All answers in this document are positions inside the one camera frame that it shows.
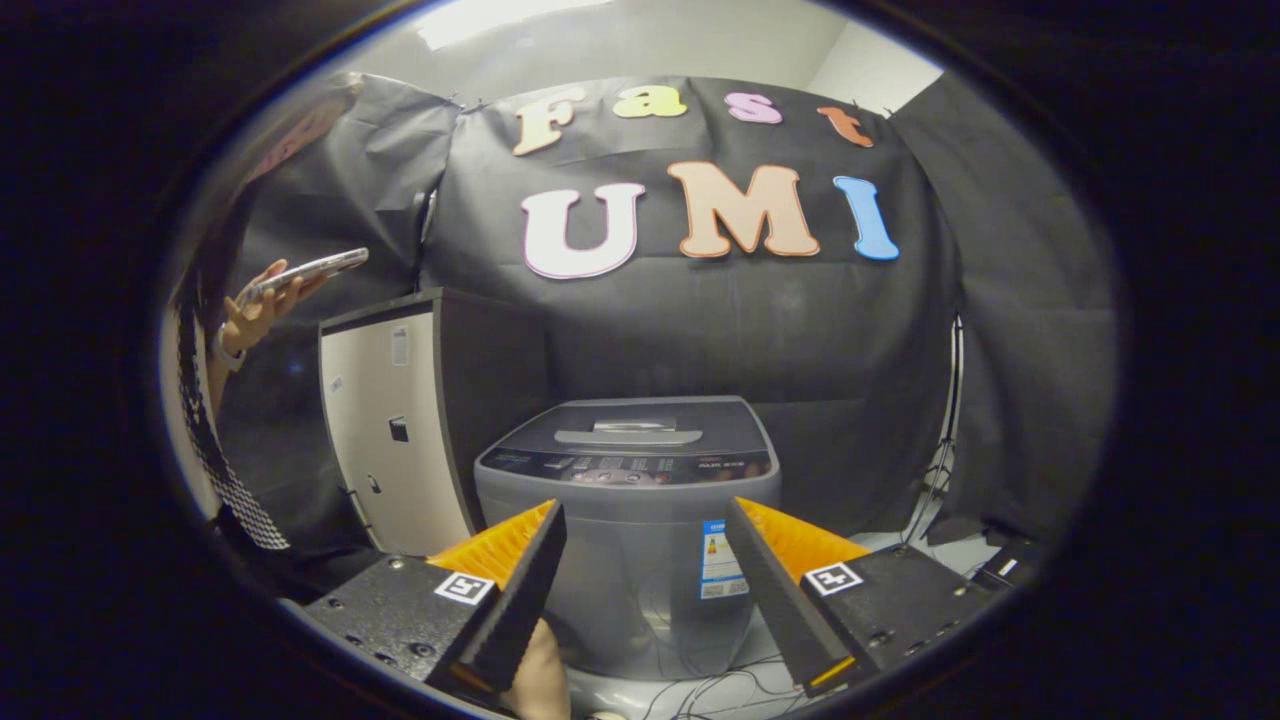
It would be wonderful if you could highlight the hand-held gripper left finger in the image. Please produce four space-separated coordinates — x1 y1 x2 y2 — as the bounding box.
300 500 568 711

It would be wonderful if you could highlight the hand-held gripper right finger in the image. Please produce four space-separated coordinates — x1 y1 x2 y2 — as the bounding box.
727 497 1001 699

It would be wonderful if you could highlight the grey washing machine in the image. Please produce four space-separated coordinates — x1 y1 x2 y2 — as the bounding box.
474 396 782 681

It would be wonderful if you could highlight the beige cabinet with dark sides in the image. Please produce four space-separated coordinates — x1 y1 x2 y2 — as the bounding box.
318 288 551 558

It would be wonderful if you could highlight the black box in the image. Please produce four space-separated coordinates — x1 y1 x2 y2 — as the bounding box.
970 540 1046 591

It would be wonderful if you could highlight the black light stand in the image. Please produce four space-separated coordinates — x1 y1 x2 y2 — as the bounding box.
905 315 963 546

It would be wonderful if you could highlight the smartphone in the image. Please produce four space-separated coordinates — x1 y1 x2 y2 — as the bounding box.
240 247 369 306

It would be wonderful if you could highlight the tangle of black cables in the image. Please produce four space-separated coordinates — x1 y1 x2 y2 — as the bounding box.
620 655 811 720

